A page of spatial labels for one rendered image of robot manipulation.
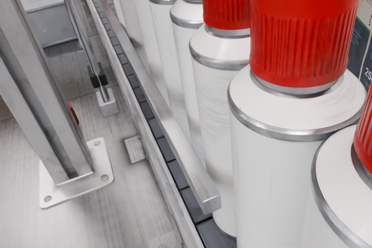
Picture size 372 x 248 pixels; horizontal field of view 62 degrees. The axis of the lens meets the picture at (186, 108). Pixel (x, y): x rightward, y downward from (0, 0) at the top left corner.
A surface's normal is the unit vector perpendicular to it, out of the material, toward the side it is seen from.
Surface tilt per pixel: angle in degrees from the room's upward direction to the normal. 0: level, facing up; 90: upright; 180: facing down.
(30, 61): 90
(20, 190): 0
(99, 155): 0
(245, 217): 90
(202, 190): 0
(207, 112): 90
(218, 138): 90
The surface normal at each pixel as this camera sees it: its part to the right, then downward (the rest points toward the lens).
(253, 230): -0.67, 0.52
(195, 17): -0.33, -0.11
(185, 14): -0.57, -0.18
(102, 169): -0.13, -0.78
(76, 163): 0.36, 0.54
